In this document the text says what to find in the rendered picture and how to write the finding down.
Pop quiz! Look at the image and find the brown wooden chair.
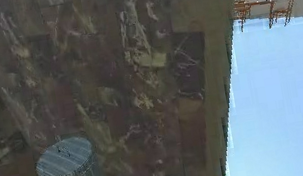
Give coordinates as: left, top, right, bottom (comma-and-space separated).
232, 0, 256, 34
270, 0, 302, 29

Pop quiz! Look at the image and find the brown wooden table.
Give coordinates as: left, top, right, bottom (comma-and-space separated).
235, 0, 282, 34

